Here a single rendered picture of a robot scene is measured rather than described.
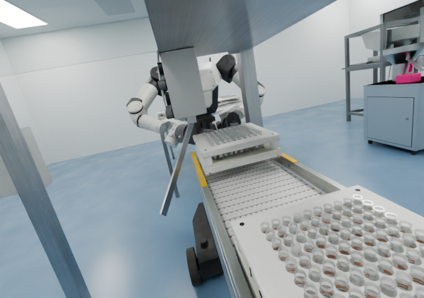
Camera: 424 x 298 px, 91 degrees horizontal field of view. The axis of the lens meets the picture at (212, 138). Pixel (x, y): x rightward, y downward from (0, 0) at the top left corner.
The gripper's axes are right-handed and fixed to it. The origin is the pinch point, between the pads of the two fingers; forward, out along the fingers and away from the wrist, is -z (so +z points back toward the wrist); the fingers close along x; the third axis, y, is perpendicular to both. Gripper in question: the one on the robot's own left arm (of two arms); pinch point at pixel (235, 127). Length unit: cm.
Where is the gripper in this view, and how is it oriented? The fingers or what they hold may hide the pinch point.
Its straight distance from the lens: 85.9
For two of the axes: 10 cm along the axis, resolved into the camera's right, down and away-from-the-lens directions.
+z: -0.5, -2.2, 9.7
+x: 1.9, 9.6, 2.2
